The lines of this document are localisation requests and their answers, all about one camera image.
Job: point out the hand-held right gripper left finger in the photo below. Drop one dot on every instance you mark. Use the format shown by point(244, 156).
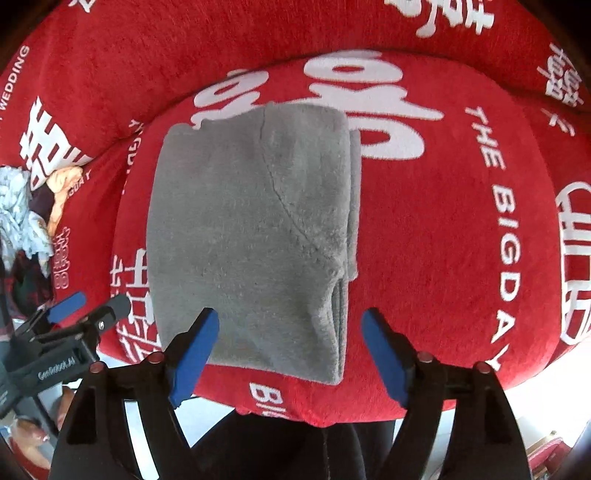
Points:
point(194, 350)

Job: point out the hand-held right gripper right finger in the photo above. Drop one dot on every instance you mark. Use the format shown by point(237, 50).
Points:
point(385, 355)

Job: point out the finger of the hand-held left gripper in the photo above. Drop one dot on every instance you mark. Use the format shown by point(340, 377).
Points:
point(111, 309)
point(69, 303)

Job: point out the orange cloth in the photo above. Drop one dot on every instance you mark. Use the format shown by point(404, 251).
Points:
point(64, 180)

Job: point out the dark maroon cloth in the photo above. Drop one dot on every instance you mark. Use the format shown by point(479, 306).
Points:
point(41, 203)

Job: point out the dark plaid cloth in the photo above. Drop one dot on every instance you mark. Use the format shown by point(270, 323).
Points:
point(32, 286)

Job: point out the grey towel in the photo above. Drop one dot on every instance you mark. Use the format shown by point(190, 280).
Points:
point(249, 221)

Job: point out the red printed sofa backrest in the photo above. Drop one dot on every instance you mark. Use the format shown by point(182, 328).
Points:
point(184, 37)

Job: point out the reddish box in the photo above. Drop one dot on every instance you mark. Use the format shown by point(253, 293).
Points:
point(549, 457)

